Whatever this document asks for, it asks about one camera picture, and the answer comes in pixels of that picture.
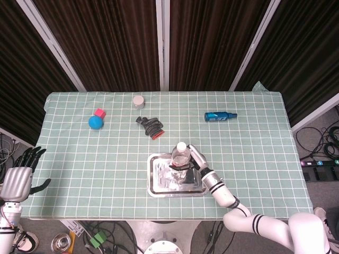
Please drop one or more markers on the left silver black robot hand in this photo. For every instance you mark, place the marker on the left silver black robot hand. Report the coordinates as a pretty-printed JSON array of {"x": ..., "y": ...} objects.
[{"x": 16, "y": 182}]

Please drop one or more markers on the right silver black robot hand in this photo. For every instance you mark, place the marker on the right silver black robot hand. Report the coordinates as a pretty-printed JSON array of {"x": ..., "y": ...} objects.
[{"x": 199, "y": 160}]

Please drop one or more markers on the clear plastic water bottle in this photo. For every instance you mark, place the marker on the clear plastic water bottle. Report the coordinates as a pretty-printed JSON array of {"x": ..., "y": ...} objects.
[{"x": 180, "y": 156}]

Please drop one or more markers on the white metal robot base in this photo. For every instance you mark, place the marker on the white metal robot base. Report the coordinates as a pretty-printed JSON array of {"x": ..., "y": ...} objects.
[{"x": 161, "y": 238}]

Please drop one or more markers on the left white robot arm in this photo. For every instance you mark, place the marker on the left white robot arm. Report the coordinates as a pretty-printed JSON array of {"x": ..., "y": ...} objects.
[{"x": 6, "y": 225}]

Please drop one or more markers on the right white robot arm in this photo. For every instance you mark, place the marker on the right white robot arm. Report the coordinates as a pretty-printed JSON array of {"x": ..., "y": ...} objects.
[{"x": 225, "y": 194}]

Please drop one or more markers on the blue spray bottle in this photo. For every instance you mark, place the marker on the blue spray bottle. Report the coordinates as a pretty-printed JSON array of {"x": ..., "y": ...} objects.
[{"x": 215, "y": 116}]

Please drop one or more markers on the rectangular metal tray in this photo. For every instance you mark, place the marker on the rectangular metal tray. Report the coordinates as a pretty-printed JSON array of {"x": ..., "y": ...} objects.
[{"x": 159, "y": 185}]

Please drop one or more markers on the white black sneaker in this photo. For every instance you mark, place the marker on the white black sneaker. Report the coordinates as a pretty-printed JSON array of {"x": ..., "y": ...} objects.
[
  {"x": 26, "y": 240},
  {"x": 320, "y": 211}
]

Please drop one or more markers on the white striped plastic strip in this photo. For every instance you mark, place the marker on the white striped plastic strip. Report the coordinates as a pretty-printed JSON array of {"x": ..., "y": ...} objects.
[{"x": 71, "y": 227}]

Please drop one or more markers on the small metal bowl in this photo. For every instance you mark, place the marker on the small metal bowl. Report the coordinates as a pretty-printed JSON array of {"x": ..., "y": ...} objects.
[{"x": 61, "y": 242}]

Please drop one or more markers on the small white-lidded jar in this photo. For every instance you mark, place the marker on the small white-lidded jar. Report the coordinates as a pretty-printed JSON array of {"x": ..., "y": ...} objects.
[{"x": 138, "y": 101}]

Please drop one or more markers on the green checked tablecloth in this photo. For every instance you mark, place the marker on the green checked tablecloth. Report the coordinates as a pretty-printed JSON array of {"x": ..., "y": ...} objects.
[{"x": 106, "y": 169}]

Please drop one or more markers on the green connector blocks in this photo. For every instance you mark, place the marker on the green connector blocks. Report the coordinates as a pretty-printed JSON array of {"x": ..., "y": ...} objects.
[{"x": 97, "y": 238}]

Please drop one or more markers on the blue ball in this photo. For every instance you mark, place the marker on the blue ball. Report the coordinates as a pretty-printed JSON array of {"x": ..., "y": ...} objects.
[{"x": 95, "y": 122}]

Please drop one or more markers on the dark brown curtain panel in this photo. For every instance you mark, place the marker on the dark brown curtain panel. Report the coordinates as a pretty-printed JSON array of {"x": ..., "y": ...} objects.
[
  {"x": 212, "y": 45},
  {"x": 304, "y": 61},
  {"x": 21, "y": 79},
  {"x": 106, "y": 45}
]

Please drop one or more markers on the pink cube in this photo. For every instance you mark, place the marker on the pink cube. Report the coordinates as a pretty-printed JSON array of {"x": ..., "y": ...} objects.
[{"x": 99, "y": 113}]

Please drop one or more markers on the white partition post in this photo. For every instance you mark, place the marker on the white partition post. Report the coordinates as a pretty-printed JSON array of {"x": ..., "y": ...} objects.
[
  {"x": 253, "y": 45},
  {"x": 162, "y": 45},
  {"x": 50, "y": 42}
]

